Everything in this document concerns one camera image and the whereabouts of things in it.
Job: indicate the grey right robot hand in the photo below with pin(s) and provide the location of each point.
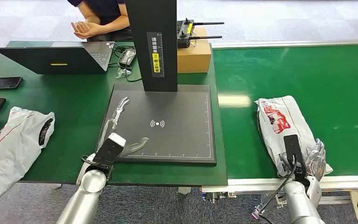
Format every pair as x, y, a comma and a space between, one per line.
316, 160

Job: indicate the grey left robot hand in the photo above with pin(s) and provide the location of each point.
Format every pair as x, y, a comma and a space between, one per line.
109, 139

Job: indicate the white package with large red print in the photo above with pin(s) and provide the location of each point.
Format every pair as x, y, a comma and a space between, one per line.
284, 123

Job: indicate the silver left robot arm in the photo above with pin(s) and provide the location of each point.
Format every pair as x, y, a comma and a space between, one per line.
86, 194

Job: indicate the green conveyor belt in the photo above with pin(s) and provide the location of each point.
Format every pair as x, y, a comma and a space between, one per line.
305, 77

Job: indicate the white package with black window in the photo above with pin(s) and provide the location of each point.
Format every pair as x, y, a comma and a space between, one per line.
9, 154

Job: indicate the brown cardboard box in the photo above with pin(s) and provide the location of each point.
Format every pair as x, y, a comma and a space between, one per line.
194, 58

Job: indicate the green table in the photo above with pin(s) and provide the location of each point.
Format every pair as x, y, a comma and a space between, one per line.
74, 99

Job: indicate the clear plastic wrapper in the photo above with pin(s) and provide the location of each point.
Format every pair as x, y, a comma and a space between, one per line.
123, 72

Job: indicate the grey power adapter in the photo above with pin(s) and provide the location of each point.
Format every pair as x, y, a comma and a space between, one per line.
127, 58

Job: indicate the dark open laptop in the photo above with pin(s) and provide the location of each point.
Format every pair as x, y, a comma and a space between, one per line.
43, 60

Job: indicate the person's left hand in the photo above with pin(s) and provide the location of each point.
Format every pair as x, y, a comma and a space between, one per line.
92, 31

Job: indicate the person's hand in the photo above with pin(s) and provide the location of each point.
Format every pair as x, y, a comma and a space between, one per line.
79, 27
92, 31

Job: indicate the person's right hand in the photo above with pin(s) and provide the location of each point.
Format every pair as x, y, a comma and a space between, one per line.
79, 27

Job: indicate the black smartphone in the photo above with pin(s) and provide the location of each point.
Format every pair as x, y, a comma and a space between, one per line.
3, 83

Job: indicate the black remote controller with antennas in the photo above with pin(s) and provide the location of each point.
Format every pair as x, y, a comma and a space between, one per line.
183, 38

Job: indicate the black scanner column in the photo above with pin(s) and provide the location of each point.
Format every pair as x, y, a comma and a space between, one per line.
154, 18

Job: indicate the person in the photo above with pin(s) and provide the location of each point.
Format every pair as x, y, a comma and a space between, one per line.
108, 9

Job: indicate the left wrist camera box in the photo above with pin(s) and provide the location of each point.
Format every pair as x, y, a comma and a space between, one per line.
109, 148

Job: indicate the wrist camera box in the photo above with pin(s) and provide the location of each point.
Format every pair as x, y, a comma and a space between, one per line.
293, 151
109, 148

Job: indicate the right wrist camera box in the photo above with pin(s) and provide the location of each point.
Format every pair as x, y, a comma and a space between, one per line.
293, 151

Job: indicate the black scanner base plate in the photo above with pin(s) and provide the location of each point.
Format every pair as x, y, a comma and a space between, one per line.
172, 139

